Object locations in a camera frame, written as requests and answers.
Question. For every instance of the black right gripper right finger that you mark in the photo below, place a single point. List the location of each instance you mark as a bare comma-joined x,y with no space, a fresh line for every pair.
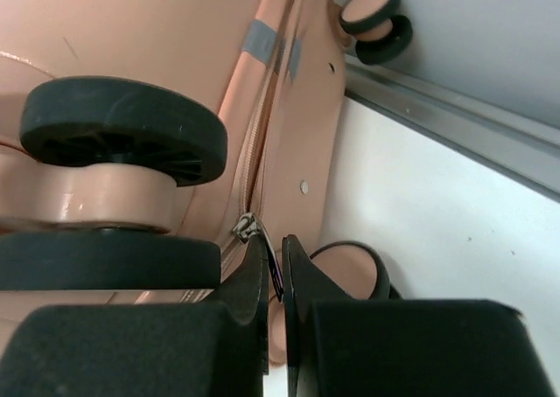
340,346

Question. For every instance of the pink suitcase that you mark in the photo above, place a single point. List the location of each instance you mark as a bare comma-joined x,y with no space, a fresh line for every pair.
146,143

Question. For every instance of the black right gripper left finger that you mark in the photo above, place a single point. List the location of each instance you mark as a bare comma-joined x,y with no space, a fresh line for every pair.
216,347

